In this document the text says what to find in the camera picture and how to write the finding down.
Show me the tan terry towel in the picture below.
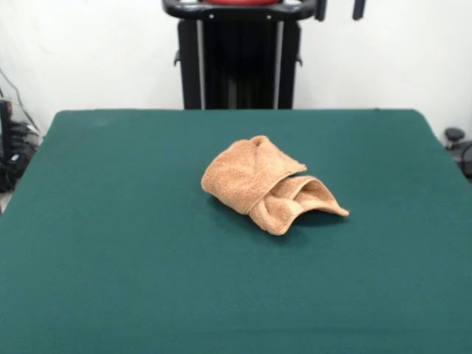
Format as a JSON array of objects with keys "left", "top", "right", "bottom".
[{"left": 200, "top": 134, "right": 350, "bottom": 236}]

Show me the gray stand base black knob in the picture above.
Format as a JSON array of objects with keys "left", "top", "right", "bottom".
[{"left": 443, "top": 127, "right": 472, "bottom": 174}]

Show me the dark green table cloth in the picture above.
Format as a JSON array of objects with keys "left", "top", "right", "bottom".
[{"left": 0, "top": 108, "right": 472, "bottom": 354}]

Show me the black box with red light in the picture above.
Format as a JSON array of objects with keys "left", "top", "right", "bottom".
[{"left": 0, "top": 98, "right": 15, "bottom": 165}]

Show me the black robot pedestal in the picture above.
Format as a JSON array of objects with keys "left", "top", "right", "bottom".
[{"left": 161, "top": 0, "right": 318, "bottom": 111}]

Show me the black cable bundle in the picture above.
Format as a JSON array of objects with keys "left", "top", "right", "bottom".
[{"left": 0, "top": 121, "right": 42, "bottom": 193}]

